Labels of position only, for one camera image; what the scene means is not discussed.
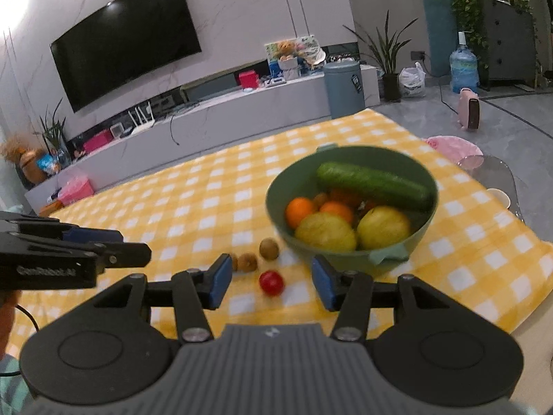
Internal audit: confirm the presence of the white TV console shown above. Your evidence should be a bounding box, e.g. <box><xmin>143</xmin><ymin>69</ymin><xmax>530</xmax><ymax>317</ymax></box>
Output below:
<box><xmin>23</xmin><ymin>63</ymin><xmax>382</xmax><ymax>213</ymax></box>

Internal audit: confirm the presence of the yellow checkered tablecloth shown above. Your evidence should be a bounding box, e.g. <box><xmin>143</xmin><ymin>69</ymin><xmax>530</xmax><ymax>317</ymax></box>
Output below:
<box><xmin>20</xmin><ymin>110</ymin><xmax>552</xmax><ymax>334</ymax></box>

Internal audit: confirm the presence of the green cucumber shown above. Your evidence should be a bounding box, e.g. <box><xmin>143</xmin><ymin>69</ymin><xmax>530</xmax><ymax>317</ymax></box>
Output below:
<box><xmin>316</xmin><ymin>162</ymin><xmax>434</xmax><ymax>211</ymax></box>

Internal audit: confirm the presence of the dark grey drawer cabinet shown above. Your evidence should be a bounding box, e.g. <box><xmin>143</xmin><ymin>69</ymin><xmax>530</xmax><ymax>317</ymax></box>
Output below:
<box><xmin>479</xmin><ymin>0</ymin><xmax>536</xmax><ymax>88</ymax></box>

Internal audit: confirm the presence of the black wall television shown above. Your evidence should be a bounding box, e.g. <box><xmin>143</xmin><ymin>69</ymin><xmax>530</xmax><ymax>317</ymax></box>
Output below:
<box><xmin>50</xmin><ymin>0</ymin><xmax>201</xmax><ymax>112</ymax></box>

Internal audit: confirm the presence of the red cherry tomato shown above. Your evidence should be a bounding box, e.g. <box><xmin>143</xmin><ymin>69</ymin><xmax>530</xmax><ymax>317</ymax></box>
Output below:
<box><xmin>259</xmin><ymin>270</ymin><xmax>285</xmax><ymax>297</ymax></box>

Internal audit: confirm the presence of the white plastic bag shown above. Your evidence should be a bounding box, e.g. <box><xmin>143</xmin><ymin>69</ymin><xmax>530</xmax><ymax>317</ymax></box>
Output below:
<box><xmin>399</xmin><ymin>62</ymin><xmax>425</xmax><ymax>99</ymax></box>

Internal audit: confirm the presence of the green colander bowl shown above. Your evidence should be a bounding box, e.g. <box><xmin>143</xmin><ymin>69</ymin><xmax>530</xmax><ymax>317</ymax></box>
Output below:
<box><xmin>265</xmin><ymin>146</ymin><xmax>439</xmax><ymax>275</ymax></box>

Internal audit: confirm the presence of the orange mandarin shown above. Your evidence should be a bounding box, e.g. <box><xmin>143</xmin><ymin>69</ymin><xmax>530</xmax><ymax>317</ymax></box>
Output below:
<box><xmin>284</xmin><ymin>197</ymin><xmax>318</xmax><ymax>230</ymax></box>

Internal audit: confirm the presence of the blue water jug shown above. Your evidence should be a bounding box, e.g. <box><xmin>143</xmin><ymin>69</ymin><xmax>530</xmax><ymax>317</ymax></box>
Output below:
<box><xmin>450</xmin><ymin>31</ymin><xmax>480</xmax><ymax>94</ymax></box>

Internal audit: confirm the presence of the pink round stool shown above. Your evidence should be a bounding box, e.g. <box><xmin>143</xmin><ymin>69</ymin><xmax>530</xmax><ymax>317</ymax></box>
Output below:
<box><xmin>424</xmin><ymin>136</ymin><xmax>483</xmax><ymax>164</ymax></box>

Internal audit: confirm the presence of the pink tissue box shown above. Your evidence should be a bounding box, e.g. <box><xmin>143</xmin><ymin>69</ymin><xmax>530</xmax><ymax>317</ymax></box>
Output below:
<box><xmin>57</xmin><ymin>177</ymin><xmax>95</xmax><ymax>206</ymax></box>

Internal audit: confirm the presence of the teddy bear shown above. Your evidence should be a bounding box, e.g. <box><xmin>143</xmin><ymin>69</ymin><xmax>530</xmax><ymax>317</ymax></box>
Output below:
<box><xmin>275</xmin><ymin>39</ymin><xmax>295</xmax><ymax>61</ymax></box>

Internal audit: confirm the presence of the potted green plant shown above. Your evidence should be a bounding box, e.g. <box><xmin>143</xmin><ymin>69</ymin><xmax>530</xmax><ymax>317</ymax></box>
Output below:
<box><xmin>344</xmin><ymin>10</ymin><xmax>418</xmax><ymax>102</ymax></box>

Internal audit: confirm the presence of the transparent grey chair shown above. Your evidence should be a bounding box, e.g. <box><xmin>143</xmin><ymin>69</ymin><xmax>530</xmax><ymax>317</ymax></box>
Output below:
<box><xmin>457</xmin><ymin>155</ymin><xmax>525</xmax><ymax>222</ymax></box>

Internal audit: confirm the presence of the yellow pear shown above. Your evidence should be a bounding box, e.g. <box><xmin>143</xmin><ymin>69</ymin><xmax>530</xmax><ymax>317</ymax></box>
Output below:
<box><xmin>356</xmin><ymin>206</ymin><xmax>412</xmax><ymax>250</ymax></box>
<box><xmin>294</xmin><ymin>213</ymin><xmax>357</xmax><ymax>253</ymax></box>

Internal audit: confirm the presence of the red box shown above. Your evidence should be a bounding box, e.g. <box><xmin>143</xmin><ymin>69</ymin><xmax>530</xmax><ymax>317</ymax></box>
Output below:
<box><xmin>238</xmin><ymin>70</ymin><xmax>259</xmax><ymax>89</ymax></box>

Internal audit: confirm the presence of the blue-grey trash bin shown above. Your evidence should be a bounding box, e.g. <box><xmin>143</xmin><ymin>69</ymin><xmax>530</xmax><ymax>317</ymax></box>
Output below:
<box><xmin>324</xmin><ymin>60</ymin><xmax>366</xmax><ymax>119</ymax></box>

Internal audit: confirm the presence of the yellow pear left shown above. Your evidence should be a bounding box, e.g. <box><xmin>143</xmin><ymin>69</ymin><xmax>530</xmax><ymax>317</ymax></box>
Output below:
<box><xmin>294</xmin><ymin>213</ymin><xmax>357</xmax><ymax>253</ymax></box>

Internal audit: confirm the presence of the trailing ivy plant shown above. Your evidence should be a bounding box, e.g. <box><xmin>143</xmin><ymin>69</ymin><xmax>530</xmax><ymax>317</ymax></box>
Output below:
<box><xmin>449</xmin><ymin>0</ymin><xmax>489</xmax><ymax>71</ymax></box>

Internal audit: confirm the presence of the white wifi router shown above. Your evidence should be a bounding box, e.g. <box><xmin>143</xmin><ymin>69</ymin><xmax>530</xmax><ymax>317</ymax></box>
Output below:
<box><xmin>128</xmin><ymin>102</ymin><xmax>156</xmax><ymax>135</ymax></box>

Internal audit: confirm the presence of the yellow pear right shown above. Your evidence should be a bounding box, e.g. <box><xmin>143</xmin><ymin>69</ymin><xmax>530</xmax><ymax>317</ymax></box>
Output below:
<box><xmin>356</xmin><ymin>206</ymin><xmax>412</xmax><ymax>250</ymax></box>

